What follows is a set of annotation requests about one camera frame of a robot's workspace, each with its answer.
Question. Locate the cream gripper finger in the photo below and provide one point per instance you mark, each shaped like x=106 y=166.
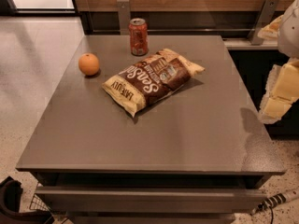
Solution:
x=270 y=31
x=281 y=91

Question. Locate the red coke can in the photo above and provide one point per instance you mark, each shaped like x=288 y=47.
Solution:
x=138 y=36

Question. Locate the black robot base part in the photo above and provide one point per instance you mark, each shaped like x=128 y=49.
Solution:
x=10 y=202

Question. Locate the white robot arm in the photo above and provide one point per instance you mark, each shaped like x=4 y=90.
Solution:
x=288 y=34

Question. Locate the brown and cream chip bag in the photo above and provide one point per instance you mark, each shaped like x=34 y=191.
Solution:
x=150 y=80

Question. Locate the grey cabinet drawer front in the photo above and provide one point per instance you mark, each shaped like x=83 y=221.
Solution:
x=150 y=200

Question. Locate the orange fruit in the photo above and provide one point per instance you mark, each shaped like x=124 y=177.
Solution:
x=88 y=64

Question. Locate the right metal bracket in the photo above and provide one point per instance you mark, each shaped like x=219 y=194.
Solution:
x=264 y=17

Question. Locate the metal bracket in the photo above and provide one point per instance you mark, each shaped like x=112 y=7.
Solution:
x=264 y=17
x=124 y=15

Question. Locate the left metal bracket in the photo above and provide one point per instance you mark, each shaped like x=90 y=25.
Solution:
x=124 y=15

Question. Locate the wire basket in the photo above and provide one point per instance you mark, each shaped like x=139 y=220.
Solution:
x=37 y=204

